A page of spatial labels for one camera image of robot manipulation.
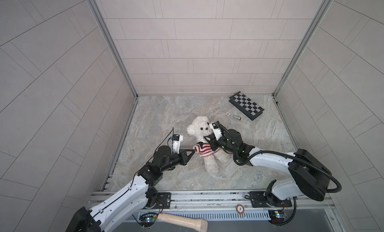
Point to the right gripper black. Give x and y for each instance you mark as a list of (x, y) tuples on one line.
[(213, 141)]

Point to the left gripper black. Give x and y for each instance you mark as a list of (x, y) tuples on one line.
[(182, 160)]

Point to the white teddy bear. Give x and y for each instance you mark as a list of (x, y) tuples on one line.
[(200, 128)]

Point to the red white striped sweater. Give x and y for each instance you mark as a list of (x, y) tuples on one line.
[(204, 149)]

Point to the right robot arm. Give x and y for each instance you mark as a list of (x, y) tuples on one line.
[(308, 177)]

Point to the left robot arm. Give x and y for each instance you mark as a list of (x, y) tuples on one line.
[(136, 195)]

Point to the small metal cylinder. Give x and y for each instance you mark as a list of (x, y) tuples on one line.
[(237, 117)]

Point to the black white checkerboard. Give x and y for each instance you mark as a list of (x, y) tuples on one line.
[(247, 106)]

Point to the round red white sticker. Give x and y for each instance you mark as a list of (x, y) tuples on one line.
[(240, 209)]

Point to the left green circuit board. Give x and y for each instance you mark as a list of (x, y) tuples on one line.
[(148, 219)]

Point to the green circuit board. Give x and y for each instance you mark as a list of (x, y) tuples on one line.
[(148, 219), (276, 217)]

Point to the right green circuit board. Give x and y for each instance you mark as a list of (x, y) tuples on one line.
[(276, 217)]

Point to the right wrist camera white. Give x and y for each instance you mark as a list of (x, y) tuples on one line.
[(217, 129)]

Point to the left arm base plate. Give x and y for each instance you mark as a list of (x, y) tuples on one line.
[(163, 201)]

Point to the aluminium front rail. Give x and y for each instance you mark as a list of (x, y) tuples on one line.
[(221, 206)]

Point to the beige wooden handle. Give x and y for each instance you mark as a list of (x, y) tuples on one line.
[(198, 225)]

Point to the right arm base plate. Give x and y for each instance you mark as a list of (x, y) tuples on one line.
[(259, 199)]

